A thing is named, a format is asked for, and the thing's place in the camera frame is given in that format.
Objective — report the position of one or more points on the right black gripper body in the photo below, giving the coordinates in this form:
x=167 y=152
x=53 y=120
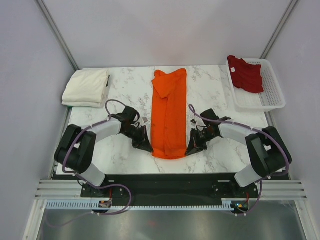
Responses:
x=200 y=138

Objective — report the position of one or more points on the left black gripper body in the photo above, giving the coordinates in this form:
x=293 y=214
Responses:
x=137 y=135

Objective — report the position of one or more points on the orange t shirt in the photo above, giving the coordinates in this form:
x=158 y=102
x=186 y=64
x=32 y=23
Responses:
x=169 y=114

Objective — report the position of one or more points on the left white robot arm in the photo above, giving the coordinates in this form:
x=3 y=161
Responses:
x=76 y=148

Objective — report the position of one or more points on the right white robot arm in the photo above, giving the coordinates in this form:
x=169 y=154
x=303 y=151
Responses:
x=267 y=151

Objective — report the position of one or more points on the folded white t shirt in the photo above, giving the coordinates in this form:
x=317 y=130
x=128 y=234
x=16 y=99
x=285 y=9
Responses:
x=87 y=88

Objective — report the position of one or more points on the red t shirt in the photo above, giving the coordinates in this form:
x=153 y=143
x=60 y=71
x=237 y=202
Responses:
x=245 y=76

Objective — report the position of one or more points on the white plastic basket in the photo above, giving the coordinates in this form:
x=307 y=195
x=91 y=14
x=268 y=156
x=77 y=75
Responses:
x=270 y=99

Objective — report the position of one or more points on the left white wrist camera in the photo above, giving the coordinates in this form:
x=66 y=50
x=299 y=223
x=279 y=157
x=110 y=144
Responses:
x=143 y=120

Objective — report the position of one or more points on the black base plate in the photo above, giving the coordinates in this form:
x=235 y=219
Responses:
x=117 y=179

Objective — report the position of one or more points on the white slotted cable duct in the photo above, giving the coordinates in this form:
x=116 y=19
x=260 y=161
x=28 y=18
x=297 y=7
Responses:
x=97 y=205

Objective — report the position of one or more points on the aluminium rail frame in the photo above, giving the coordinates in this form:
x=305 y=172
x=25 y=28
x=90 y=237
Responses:
x=221 y=189

